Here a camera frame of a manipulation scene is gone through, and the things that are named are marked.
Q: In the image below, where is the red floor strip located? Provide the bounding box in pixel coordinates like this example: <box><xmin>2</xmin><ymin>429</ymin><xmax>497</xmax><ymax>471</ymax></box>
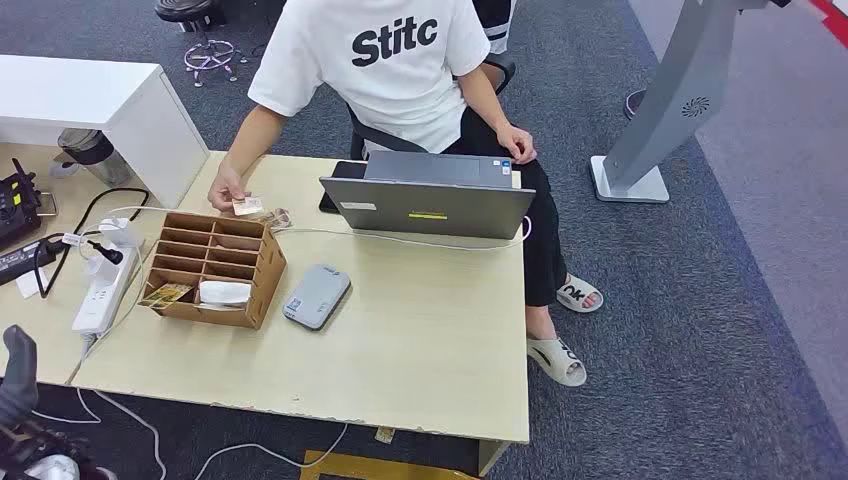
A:
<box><xmin>809</xmin><ymin>0</ymin><xmax>848</xmax><ymax>49</ymax></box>

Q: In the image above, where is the yellow printed card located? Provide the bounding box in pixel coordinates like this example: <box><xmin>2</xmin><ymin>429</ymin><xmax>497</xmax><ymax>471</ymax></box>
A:
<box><xmin>137</xmin><ymin>282</ymin><xmax>195</xmax><ymax>311</ymax></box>

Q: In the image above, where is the black phone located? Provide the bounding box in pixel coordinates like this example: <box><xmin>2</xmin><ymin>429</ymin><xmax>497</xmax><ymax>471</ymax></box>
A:
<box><xmin>318</xmin><ymin>160</ymin><xmax>368</xmax><ymax>215</ymax></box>

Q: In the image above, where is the large white charger adapter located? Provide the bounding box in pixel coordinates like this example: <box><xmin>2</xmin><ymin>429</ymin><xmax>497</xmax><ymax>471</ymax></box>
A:
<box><xmin>97</xmin><ymin>217</ymin><xmax>144</xmax><ymax>250</ymax></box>

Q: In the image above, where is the dark round base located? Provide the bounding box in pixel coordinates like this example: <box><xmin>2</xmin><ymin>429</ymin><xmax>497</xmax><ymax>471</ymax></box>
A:
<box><xmin>623</xmin><ymin>87</ymin><xmax>648</xmax><ymax>122</ymax></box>

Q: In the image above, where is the yellow floor frame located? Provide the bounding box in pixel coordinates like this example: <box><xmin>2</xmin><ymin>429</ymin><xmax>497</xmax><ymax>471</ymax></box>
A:
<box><xmin>299</xmin><ymin>450</ymin><xmax>480</xmax><ymax>480</ymax></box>

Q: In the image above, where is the white floor cable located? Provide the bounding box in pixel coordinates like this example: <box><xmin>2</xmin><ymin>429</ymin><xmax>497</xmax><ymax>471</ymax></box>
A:
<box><xmin>29</xmin><ymin>387</ymin><xmax>349</xmax><ymax>480</ymax></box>

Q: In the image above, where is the black controller device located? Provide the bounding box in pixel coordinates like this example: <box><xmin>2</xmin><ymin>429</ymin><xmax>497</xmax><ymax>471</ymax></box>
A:
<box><xmin>0</xmin><ymin>157</ymin><xmax>44</xmax><ymax>250</ymax></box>

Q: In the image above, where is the cardboard compartment organizer box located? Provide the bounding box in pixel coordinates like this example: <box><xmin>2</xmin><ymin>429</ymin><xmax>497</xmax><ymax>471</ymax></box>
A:
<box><xmin>137</xmin><ymin>211</ymin><xmax>288</xmax><ymax>331</ymax></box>

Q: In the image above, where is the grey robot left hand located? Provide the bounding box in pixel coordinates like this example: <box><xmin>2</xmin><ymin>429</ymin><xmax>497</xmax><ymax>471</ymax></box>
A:
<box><xmin>0</xmin><ymin>324</ymin><xmax>40</xmax><ymax>429</ymax></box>

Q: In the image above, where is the grey card reader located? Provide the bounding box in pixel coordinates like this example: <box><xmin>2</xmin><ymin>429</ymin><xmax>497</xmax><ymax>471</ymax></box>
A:
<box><xmin>282</xmin><ymin>264</ymin><xmax>352</xmax><ymax>332</ymax></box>

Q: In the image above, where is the grey kiosk stand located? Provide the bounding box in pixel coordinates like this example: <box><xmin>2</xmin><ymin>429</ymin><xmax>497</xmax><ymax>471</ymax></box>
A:
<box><xmin>589</xmin><ymin>0</ymin><xmax>793</xmax><ymax>204</ymax></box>

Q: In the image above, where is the clear plastic bottle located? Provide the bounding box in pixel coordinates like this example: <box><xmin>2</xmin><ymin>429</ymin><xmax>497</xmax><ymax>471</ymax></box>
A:
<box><xmin>56</xmin><ymin>128</ymin><xmax>134</xmax><ymax>188</ymax></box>

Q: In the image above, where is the purple ring chair base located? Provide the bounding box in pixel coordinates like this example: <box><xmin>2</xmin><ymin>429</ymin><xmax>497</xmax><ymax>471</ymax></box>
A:
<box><xmin>183</xmin><ymin>39</ymin><xmax>248</xmax><ymax>89</ymax></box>

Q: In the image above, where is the small white plug adapter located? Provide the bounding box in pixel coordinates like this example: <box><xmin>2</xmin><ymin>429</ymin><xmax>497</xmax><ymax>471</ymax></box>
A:
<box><xmin>82</xmin><ymin>254</ymin><xmax>117</xmax><ymax>286</ymax></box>

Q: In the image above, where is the black power brick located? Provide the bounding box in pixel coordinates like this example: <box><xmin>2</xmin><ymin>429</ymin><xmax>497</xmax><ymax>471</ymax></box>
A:
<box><xmin>0</xmin><ymin>233</ymin><xmax>68</xmax><ymax>287</ymax></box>

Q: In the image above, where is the white paper slip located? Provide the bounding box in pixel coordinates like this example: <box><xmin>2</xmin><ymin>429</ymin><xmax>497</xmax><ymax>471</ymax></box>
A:
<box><xmin>14</xmin><ymin>268</ymin><xmax>49</xmax><ymax>301</ymax></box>

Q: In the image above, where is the seated person's left hand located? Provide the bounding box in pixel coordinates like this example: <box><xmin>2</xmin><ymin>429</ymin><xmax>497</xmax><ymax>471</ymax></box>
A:
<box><xmin>496</xmin><ymin>124</ymin><xmax>538</xmax><ymax>166</ymax></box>

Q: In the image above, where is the white cabinet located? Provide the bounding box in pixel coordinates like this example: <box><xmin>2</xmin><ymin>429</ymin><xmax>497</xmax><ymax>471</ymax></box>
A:
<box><xmin>0</xmin><ymin>54</ymin><xmax>211</xmax><ymax>210</ymax></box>

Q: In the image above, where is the grey laptop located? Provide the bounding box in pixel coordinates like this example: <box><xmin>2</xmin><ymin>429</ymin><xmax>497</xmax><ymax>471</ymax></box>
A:
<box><xmin>319</xmin><ymin>150</ymin><xmax>537</xmax><ymax>240</ymax></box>

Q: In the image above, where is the white power strip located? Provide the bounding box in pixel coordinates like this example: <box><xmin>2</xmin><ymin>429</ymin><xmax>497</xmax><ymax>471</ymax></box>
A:
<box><xmin>71</xmin><ymin>241</ymin><xmax>144</xmax><ymax>336</ymax></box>

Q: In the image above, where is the crumpled clear wrapper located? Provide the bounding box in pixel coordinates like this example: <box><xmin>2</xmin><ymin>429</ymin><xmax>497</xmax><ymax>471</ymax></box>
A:
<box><xmin>261</xmin><ymin>207</ymin><xmax>294</xmax><ymax>232</ymax></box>

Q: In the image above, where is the white card sleeve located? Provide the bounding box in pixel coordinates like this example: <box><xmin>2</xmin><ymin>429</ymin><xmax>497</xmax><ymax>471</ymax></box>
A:
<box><xmin>196</xmin><ymin>280</ymin><xmax>253</xmax><ymax>313</ymax></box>

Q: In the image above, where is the seated person's right hand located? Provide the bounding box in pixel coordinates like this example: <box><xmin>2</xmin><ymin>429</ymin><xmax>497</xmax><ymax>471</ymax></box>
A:
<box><xmin>207</xmin><ymin>162</ymin><xmax>256</xmax><ymax>213</ymax></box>

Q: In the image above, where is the beige slipper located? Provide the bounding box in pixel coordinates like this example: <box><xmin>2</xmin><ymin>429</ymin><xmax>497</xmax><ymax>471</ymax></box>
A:
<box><xmin>556</xmin><ymin>273</ymin><xmax>605</xmax><ymax>314</ymax></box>
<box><xmin>526</xmin><ymin>336</ymin><xmax>588</xmax><ymax>389</ymax></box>

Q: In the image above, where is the black power plug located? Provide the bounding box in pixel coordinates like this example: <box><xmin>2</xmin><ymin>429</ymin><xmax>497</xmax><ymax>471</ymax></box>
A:
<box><xmin>87</xmin><ymin>239</ymin><xmax>125</xmax><ymax>266</ymax></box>

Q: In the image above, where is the seated person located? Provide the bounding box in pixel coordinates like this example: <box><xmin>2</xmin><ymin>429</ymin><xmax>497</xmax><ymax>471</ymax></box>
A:
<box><xmin>207</xmin><ymin>0</ymin><xmax>605</xmax><ymax>389</ymax></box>

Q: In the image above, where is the black power cable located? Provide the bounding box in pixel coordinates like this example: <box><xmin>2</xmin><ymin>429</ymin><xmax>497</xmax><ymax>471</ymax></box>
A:
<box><xmin>33</xmin><ymin>188</ymin><xmax>150</xmax><ymax>299</ymax></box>

